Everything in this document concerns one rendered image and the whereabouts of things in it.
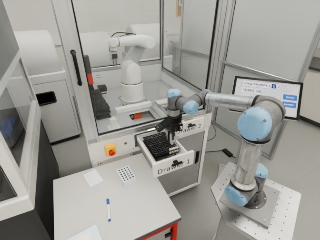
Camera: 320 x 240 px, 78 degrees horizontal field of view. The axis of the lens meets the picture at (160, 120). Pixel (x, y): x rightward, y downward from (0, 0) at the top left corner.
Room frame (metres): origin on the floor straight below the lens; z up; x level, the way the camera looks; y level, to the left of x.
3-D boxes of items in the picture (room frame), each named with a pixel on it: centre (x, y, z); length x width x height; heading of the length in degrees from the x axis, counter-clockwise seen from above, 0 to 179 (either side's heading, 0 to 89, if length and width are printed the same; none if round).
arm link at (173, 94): (1.03, -0.08, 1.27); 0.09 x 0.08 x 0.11; 41
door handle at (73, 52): (1.01, 0.43, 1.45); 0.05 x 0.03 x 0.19; 26
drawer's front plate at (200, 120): (1.35, -0.23, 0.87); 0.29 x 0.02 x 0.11; 116
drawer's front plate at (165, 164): (0.92, -0.09, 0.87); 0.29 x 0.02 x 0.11; 116
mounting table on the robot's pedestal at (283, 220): (0.75, -0.54, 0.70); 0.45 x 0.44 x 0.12; 52
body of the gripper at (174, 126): (1.03, -0.09, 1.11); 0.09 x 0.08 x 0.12; 116
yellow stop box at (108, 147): (1.06, 0.34, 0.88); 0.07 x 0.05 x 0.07; 116
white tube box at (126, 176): (0.91, 0.22, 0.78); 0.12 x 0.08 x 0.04; 31
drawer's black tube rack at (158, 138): (1.11, 0.00, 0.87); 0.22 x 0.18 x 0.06; 26
